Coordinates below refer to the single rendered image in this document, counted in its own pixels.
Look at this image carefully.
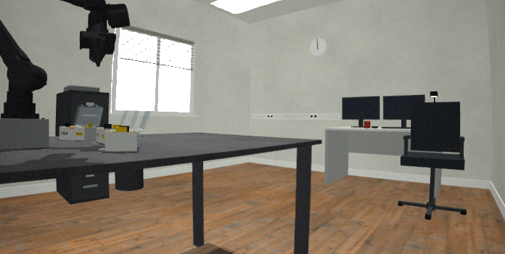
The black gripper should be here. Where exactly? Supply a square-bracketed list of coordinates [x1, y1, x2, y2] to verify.
[80, 21, 116, 67]

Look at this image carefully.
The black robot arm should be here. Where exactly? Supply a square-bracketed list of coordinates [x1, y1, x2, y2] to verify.
[0, 0, 130, 119]

